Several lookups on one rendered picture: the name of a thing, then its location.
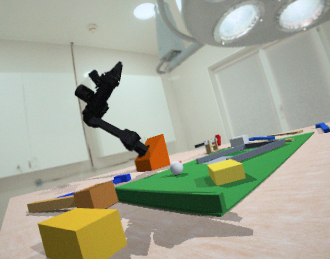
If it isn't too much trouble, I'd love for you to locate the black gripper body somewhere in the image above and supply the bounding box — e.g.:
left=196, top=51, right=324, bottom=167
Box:
left=96, top=74, right=120, bottom=99

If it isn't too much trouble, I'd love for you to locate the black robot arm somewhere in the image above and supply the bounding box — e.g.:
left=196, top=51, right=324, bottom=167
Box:
left=75, top=69, right=149, bottom=158

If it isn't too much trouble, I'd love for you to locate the grey ball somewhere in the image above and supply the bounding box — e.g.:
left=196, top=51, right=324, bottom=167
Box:
left=170, top=162, right=184, bottom=175

